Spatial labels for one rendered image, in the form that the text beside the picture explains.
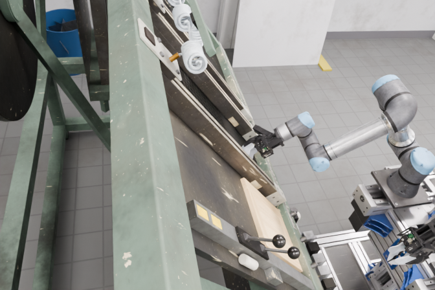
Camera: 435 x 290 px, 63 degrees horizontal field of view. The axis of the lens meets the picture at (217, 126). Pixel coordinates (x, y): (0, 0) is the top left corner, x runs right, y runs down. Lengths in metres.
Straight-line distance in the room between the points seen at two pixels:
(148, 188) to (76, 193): 2.36
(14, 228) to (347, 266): 1.99
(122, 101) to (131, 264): 0.38
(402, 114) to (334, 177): 1.88
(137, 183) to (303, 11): 3.76
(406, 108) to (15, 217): 1.80
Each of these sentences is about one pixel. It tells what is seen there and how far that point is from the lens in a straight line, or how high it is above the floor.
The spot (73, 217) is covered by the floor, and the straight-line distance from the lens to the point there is 2.87.
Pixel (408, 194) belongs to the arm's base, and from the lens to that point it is 2.00.
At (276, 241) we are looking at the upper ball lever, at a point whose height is 1.53.
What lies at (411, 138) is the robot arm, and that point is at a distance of 1.94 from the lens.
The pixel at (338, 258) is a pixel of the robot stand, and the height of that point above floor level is 0.21.
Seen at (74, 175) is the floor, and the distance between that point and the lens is 3.09.
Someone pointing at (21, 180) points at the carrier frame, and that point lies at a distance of 2.13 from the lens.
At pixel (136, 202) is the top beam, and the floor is 1.87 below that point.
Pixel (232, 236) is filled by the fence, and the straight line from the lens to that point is 1.02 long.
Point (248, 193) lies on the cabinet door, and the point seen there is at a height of 1.21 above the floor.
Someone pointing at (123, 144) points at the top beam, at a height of 1.86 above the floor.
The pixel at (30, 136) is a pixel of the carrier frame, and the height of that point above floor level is 0.79.
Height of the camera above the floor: 2.41
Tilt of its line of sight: 45 degrees down
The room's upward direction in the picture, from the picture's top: 10 degrees clockwise
